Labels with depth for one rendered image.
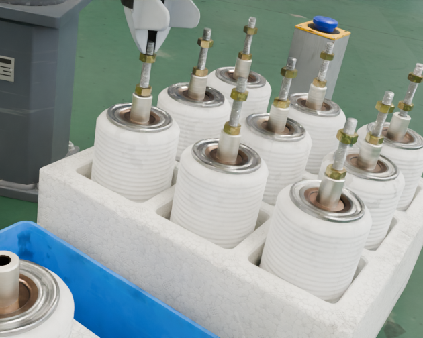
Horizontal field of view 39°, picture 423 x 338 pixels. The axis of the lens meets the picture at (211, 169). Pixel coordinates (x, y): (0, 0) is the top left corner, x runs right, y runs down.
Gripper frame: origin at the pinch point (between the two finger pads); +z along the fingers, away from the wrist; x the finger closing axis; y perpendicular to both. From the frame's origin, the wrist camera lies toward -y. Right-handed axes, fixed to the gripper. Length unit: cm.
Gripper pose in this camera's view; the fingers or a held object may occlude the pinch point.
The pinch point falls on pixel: (145, 37)
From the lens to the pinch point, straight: 67.2
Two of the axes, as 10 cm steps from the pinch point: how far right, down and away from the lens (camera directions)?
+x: 6.9, -2.3, 6.9
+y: 7.0, 4.4, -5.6
